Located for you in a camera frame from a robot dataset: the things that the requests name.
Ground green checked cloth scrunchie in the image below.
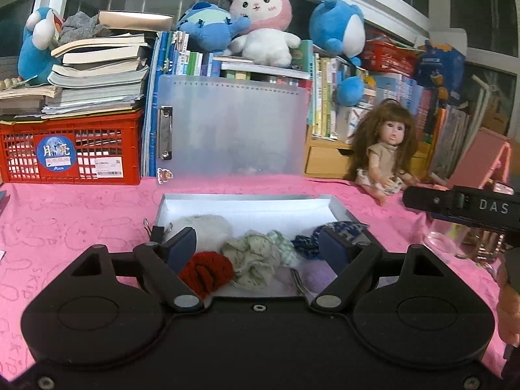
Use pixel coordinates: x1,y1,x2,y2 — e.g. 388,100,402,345
221,229,299,291

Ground wooden drawer organiser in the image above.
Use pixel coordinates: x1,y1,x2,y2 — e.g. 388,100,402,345
304,132,433,179

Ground pink house-shaped stand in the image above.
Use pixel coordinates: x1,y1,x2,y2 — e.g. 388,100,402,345
445,127,516,196

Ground row of upright books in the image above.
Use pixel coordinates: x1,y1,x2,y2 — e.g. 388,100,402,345
140,30,370,179

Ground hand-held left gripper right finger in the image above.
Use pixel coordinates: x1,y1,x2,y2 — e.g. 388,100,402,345
311,227,451,313

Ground red crochet scrunchie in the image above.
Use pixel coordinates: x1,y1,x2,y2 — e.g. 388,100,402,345
179,251,235,299

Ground dark blue cardboard box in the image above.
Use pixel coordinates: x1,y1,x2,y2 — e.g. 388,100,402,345
414,41,468,102

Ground red plastic basket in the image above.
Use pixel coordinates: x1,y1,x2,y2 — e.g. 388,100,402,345
359,36,425,76

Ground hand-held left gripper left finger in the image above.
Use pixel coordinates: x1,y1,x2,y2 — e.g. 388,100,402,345
67,227,203,313

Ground pink white bunny plush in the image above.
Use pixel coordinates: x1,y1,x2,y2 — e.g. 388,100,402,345
223,0,301,68

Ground brown-haired baby doll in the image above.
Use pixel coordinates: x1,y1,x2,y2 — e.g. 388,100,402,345
345,99,421,206

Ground grey crumpled cloth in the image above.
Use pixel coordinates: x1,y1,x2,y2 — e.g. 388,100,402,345
59,11,112,45

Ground white fluffy pompom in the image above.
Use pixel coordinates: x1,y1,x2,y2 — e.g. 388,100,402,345
164,214,234,253

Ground clear glass mug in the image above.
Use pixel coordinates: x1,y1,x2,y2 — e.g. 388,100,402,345
422,215,508,269

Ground blue white round plush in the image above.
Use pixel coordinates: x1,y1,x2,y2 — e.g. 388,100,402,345
309,0,366,106

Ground lavender scrunchie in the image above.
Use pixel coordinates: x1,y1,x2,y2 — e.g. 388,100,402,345
276,260,338,297

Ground shallow grey cardboard box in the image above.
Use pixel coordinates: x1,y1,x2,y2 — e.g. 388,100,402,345
152,193,368,297

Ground red plastic crate blue sticker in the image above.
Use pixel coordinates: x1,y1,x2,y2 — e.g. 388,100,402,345
0,110,143,185

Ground row of thin colourful books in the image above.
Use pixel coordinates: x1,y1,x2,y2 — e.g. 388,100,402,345
366,71,482,181

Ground blue brocade pouch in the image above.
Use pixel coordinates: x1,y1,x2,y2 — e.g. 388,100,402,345
290,220,370,258

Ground blue white cat plush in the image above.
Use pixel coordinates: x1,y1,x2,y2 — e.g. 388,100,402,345
18,6,66,86

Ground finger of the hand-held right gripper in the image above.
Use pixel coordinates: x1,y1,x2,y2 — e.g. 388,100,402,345
402,186,462,217

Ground stack of lying books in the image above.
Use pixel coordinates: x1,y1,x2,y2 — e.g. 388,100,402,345
0,10,173,120

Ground blue alien plush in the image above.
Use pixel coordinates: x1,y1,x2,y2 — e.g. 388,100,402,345
176,2,250,53

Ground person's right hand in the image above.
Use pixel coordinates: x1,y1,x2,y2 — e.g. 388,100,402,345
498,272,520,348

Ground translucent plastic clipboard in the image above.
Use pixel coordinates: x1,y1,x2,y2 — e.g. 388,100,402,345
156,74,311,177

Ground pink printed towel cloth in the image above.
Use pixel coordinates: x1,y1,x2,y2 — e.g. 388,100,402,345
0,173,508,374

